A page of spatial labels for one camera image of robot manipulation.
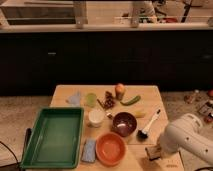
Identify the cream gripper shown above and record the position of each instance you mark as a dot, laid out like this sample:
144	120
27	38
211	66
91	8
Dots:
160	151

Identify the whiteboard eraser block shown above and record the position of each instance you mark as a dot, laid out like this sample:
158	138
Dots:
152	152

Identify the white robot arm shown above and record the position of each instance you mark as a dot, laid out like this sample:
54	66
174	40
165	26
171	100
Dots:
184	133

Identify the green plastic tray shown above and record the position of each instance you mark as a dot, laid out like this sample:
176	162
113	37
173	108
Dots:
55	139

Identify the dark red bowl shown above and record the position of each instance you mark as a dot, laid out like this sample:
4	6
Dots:
124	124

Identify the orange bowl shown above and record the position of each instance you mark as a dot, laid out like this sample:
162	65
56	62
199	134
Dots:
110	149

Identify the green cucumber toy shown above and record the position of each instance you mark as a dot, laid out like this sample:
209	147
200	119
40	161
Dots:
132	101

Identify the floor clutter items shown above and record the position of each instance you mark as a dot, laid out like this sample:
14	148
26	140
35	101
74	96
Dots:
206	110

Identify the small bottle on floor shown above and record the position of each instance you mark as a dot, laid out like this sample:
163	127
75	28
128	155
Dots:
192	97

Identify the brown pinecone object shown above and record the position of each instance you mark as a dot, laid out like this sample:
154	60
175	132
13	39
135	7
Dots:
109	101

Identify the orange topped bottle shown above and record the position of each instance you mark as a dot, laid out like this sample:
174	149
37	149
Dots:
119	91

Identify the blue sponge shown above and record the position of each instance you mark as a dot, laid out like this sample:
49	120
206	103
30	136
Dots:
89	154

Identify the white cup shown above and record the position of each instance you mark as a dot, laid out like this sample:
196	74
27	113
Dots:
96	117

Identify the light green cup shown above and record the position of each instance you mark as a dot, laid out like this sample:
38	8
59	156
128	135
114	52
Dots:
91	99

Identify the pale blue cloth piece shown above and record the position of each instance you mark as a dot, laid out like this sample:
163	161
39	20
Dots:
74	100

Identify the black cabinet front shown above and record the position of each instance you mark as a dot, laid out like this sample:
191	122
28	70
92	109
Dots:
35	63

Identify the black handle tool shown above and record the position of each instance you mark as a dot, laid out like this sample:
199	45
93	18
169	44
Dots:
26	140

